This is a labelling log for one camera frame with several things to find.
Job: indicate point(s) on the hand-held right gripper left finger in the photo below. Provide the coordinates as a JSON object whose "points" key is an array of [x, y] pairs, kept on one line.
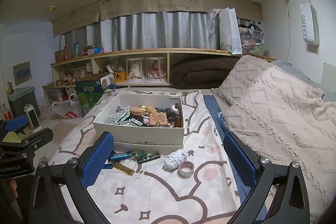
{"points": [[97, 158]]}

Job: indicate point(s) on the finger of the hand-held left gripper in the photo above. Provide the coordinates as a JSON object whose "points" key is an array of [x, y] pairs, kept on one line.
{"points": [[17, 123], [36, 140]]}

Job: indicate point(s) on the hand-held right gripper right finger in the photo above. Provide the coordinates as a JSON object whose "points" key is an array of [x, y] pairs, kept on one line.
{"points": [[239, 158]]}

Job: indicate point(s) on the blue metal case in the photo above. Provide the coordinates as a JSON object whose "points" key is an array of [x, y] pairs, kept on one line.
{"points": [[108, 166]]}

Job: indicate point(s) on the white cardboard box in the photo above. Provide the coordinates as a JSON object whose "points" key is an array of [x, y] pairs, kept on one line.
{"points": [[136, 133]]}

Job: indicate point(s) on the person's left hand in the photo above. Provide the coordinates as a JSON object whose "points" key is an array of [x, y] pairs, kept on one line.
{"points": [[13, 187]]}

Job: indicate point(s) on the yellow cloth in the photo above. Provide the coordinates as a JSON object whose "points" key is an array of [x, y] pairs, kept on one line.
{"points": [[11, 138]]}

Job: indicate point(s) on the white space heater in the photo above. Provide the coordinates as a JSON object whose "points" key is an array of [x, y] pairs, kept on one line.
{"points": [[31, 116]]}

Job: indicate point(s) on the grey storage box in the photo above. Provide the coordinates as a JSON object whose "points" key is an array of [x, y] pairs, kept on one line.
{"points": [[22, 103]]}

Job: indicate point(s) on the blue plastic lighter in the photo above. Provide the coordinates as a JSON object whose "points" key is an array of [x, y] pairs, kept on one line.
{"points": [[120, 156]]}

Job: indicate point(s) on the gold foil bar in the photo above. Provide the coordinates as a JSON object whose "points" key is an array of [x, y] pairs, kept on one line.
{"points": [[123, 169]]}

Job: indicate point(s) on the white plastic bag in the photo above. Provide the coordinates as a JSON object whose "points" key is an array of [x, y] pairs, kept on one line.
{"points": [[65, 111]]}

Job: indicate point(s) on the clear storage drawer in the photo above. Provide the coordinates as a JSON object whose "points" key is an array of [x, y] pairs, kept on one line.
{"points": [[56, 95]]}

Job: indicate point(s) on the dark green lighter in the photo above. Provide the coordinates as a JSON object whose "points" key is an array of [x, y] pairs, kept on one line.
{"points": [[149, 158]]}

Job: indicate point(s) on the blue quilt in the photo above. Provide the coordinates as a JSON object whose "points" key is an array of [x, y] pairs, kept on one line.
{"points": [[211, 108]]}

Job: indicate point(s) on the tape roll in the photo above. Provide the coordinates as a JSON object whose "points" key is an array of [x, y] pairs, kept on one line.
{"points": [[180, 171]]}

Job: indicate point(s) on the wooden oval box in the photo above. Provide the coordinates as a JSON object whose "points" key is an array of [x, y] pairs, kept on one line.
{"points": [[137, 111]]}

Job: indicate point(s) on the printed bed cover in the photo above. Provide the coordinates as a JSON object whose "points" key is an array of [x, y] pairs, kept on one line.
{"points": [[157, 195]]}

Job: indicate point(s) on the carved wooden block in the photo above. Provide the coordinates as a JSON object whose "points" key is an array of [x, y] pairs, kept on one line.
{"points": [[157, 119]]}

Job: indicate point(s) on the blue green beer carton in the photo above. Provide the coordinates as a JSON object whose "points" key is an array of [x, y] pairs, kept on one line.
{"points": [[89, 85]]}

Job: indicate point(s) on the brown cardboard box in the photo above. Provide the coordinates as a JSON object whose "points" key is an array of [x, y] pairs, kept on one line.
{"points": [[59, 56]]}

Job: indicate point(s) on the cream tufted pillow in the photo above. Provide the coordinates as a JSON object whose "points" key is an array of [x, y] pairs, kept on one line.
{"points": [[249, 77]]}

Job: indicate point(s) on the yellow box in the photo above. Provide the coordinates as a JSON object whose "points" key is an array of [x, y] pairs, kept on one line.
{"points": [[120, 77]]}

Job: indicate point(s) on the brown duvet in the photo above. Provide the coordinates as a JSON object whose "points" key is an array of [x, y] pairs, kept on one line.
{"points": [[199, 71]]}

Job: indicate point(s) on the green bottle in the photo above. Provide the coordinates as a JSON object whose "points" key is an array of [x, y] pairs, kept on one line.
{"points": [[77, 49]]}

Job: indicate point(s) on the display case with white doll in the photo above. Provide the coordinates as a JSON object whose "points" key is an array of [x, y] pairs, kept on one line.
{"points": [[135, 69]]}

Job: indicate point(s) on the grey pillow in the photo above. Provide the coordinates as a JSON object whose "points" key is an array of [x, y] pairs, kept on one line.
{"points": [[294, 69]]}

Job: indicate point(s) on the display case with red doll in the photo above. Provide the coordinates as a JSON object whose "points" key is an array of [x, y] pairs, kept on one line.
{"points": [[156, 69]]}

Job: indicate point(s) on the blue tissue packet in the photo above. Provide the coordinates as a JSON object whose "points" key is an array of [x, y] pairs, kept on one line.
{"points": [[97, 50]]}

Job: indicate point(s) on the clear bin of packets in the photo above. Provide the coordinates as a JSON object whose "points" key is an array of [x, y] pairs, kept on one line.
{"points": [[250, 40]]}

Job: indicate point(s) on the ceiling smoke detector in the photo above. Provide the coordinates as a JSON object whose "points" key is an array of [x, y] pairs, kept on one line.
{"points": [[51, 8]]}

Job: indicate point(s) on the wooden shelf unit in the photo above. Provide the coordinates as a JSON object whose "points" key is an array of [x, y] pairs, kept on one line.
{"points": [[157, 51]]}

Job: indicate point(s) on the grey curtain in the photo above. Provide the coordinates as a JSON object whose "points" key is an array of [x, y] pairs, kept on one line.
{"points": [[157, 29]]}

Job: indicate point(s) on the hanging white paper bag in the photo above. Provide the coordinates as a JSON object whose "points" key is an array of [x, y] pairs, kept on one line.
{"points": [[308, 24]]}

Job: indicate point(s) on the paper valance with drawings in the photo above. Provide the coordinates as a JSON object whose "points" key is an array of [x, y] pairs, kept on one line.
{"points": [[126, 3]]}

